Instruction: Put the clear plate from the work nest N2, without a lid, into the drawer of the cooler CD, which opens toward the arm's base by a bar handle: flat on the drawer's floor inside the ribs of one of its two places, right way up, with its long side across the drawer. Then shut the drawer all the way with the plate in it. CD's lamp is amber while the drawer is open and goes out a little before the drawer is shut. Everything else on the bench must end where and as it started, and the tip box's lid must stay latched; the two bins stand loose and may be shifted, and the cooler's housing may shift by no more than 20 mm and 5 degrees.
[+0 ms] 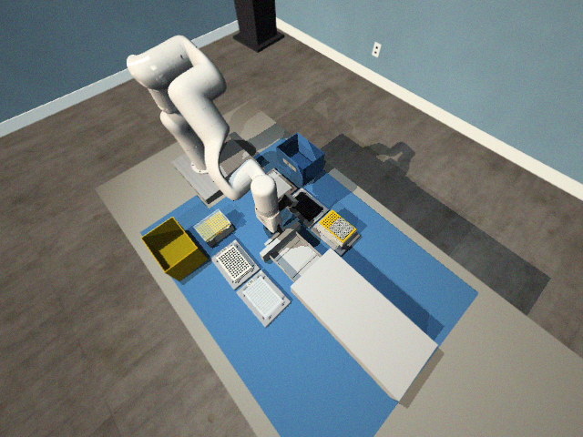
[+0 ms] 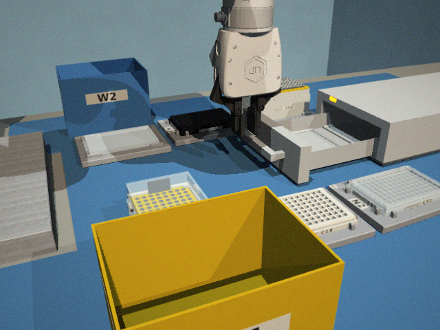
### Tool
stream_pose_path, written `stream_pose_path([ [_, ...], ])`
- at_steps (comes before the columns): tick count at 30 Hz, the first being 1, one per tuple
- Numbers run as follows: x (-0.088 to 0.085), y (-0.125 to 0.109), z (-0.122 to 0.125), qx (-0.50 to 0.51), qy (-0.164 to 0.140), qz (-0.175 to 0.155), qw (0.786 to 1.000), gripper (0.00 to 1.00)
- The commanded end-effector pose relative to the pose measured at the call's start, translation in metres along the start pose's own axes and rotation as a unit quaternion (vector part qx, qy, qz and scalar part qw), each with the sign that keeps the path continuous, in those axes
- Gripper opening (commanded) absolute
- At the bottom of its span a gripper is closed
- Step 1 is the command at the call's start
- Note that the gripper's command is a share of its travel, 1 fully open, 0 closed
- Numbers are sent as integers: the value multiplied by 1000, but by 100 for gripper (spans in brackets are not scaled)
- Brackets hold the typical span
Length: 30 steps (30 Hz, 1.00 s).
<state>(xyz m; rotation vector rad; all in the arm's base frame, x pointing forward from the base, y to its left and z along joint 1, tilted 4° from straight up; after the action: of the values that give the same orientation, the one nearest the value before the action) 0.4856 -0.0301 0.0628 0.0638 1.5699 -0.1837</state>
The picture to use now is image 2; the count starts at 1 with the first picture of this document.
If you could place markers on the yellow open-top bin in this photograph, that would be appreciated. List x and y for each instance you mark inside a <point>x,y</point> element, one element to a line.
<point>245,254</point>

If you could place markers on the blue bench mat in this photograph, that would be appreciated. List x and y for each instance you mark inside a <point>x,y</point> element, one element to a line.
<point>390,281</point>

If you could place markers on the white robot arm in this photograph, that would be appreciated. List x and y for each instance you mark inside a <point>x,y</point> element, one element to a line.
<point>244,14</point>

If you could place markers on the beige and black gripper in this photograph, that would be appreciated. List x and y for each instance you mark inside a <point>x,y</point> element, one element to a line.
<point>247,63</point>

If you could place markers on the blue open-top bin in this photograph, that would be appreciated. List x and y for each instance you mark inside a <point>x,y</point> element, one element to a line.
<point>113,96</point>

